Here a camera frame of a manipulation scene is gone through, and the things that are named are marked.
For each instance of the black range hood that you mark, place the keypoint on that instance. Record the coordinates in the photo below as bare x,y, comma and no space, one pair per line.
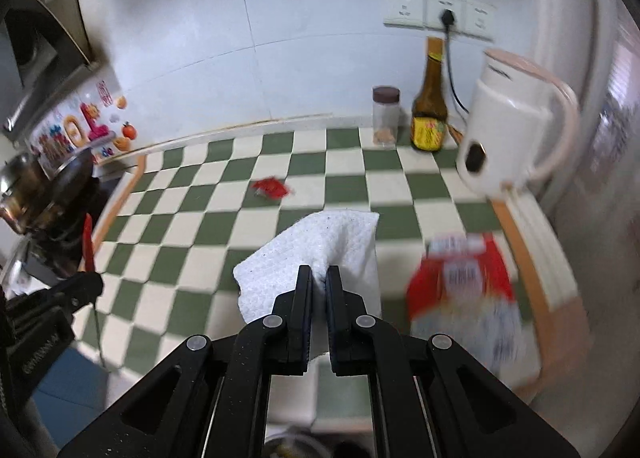
45,38

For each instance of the black frying pan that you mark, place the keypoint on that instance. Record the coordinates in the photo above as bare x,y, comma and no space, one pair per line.
70,183

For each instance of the white paper napkin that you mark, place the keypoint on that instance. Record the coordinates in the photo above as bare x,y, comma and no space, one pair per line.
320,238

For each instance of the green checkered table mat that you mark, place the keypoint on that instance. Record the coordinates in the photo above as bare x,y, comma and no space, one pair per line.
310,158

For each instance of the blue base cabinet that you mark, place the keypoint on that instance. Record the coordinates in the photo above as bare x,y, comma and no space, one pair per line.
75,378

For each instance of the white wall socket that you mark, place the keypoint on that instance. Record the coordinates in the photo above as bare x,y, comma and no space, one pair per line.
455,5
405,5
481,20

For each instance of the red and white sugar bag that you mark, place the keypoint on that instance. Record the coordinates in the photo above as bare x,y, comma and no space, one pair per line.
465,288

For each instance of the white round trash bin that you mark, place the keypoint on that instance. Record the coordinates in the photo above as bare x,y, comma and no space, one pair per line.
295,445

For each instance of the white electric kettle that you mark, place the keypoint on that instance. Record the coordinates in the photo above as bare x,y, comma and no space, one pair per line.
505,128

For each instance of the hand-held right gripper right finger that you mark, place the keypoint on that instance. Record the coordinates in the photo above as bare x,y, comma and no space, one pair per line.
336,303

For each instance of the red crumpled wrapper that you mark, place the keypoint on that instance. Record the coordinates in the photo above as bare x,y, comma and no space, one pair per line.
272,187

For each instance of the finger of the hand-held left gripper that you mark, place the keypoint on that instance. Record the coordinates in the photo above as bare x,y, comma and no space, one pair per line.
82,288

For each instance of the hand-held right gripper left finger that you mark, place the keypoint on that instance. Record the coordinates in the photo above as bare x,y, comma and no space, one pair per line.
304,303

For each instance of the colourful wall stickers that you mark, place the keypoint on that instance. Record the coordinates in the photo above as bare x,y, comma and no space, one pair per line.
85,123

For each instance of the black induction cooktop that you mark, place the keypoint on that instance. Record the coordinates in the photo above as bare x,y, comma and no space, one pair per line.
60,248

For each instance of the brown sauce bottle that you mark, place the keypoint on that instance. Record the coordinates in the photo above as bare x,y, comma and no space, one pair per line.
429,128

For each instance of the clear spice jar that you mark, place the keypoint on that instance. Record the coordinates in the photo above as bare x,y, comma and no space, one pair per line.
386,118

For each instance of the steel pot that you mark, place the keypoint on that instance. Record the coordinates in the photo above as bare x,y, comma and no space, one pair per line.
20,193

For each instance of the red chili pepper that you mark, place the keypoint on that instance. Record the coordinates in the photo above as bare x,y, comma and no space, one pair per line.
88,243

